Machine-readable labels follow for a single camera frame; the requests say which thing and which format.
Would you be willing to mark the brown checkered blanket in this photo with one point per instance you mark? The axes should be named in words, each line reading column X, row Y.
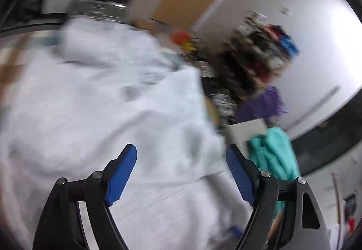
column 11, row 63

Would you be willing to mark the white wall switch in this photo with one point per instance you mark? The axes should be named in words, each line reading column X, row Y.
column 285, row 10

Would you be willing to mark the purple garment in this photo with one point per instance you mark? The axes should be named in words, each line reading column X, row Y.
column 263, row 105

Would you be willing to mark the teal garment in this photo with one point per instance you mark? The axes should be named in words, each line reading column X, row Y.
column 274, row 153

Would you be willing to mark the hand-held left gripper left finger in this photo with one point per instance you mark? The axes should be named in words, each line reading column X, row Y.
column 121, row 176

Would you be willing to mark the grey box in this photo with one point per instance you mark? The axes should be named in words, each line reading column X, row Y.
column 243, row 131

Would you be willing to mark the wooden shoe rack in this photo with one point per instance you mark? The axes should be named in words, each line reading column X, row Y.
column 254, row 52

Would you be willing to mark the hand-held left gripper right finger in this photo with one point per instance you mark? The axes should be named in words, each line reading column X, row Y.
column 240, row 176

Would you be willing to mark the silver suitcase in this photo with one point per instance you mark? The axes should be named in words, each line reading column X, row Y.
column 99, row 8

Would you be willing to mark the light grey sweatshirt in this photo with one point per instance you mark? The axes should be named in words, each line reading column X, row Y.
column 113, row 111

